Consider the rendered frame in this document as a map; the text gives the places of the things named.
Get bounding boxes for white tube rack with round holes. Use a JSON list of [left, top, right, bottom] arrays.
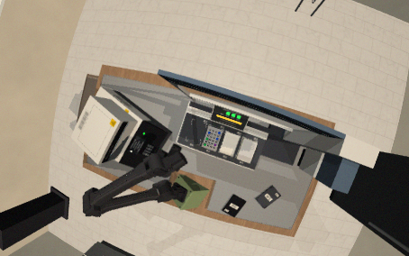
[[202, 125, 223, 151]]

